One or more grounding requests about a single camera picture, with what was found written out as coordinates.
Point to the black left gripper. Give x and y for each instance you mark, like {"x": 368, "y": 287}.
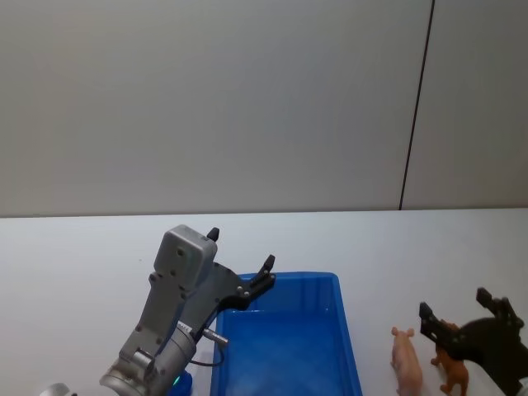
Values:
{"x": 218, "y": 288}

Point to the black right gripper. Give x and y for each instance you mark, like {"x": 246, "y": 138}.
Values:
{"x": 495, "y": 346}

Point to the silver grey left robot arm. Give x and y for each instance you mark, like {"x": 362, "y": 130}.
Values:
{"x": 173, "y": 284}

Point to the brown toy animal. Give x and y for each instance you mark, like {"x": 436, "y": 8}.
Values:
{"x": 455, "y": 373}

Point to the pink toy pig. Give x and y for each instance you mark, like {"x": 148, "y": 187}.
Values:
{"x": 406, "y": 359}

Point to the blue plastic bin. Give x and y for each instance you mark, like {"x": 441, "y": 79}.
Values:
{"x": 284, "y": 350}

